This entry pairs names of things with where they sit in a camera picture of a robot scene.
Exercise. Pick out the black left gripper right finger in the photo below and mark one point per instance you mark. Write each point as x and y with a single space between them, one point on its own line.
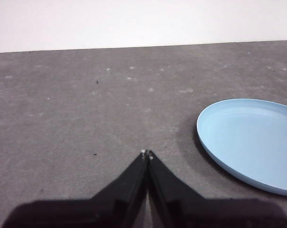
205 211

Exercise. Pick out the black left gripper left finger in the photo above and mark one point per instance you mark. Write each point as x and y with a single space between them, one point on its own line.
98 211

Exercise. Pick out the light blue round plate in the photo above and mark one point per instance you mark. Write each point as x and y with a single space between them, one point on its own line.
252 142

